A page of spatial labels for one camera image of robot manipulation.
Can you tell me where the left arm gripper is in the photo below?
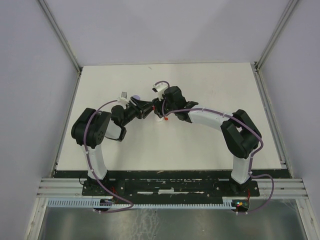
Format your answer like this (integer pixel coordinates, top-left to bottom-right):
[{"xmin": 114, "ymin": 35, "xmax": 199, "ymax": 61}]
[{"xmin": 121, "ymin": 96, "xmax": 154, "ymax": 127}]

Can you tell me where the lavender round charging case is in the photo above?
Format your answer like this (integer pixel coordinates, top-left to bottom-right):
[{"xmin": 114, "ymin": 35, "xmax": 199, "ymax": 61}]
[{"xmin": 132, "ymin": 95, "xmax": 141, "ymax": 100}]

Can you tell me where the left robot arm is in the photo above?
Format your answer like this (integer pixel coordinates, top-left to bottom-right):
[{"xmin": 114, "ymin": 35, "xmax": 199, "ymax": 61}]
[{"xmin": 71, "ymin": 96, "xmax": 154, "ymax": 195}]

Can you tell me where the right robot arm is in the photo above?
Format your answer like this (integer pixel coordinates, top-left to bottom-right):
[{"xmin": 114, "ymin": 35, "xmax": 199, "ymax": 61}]
[{"xmin": 152, "ymin": 81, "xmax": 264, "ymax": 196}]

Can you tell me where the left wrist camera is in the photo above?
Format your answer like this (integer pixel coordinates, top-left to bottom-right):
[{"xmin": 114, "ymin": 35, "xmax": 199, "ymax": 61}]
[{"xmin": 117, "ymin": 91, "xmax": 129, "ymax": 105}]

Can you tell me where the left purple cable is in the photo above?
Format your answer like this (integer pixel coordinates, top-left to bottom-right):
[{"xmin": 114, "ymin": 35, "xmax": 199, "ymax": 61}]
[{"xmin": 83, "ymin": 99, "xmax": 135, "ymax": 215}]

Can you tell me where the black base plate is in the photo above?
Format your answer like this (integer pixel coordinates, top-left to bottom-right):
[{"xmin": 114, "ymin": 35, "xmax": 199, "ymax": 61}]
[{"xmin": 82, "ymin": 170, "xmax": 260, "ymax": 203}]

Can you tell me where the left aluminium frame post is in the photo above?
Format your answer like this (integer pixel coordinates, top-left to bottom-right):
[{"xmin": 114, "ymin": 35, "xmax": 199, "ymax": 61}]
[{"xmin": 36, "ymin": 0, "xmax": 82, "ymax": 73}]

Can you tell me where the aluminium frame post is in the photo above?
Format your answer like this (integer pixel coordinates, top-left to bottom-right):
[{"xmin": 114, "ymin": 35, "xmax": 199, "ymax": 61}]
[
  {"xmin": 254, "ymin": 0, "xmax": 301, "ymax": 72},
  {"xmin": 36, "ymin": 0, "xmax": 82, "ymax": 73}
]

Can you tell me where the white cable duct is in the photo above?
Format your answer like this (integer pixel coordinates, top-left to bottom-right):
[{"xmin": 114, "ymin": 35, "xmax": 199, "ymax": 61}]
[{"xmin": 46, "ymin": 196, "xmax": 237, "ymax": 209}]

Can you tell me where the front aluminium rail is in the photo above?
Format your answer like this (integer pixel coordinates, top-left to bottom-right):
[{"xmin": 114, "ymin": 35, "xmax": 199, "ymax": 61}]
[{"xmin": 36, "ymin": 178, "xmax": 308, "ymax": 199}]

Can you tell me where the right aluminium frame post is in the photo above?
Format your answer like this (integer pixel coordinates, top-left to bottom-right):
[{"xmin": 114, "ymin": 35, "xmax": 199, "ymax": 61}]
[{"xmin": 254, "ymin": 0, "xmax": 301, "ymax": 72}]

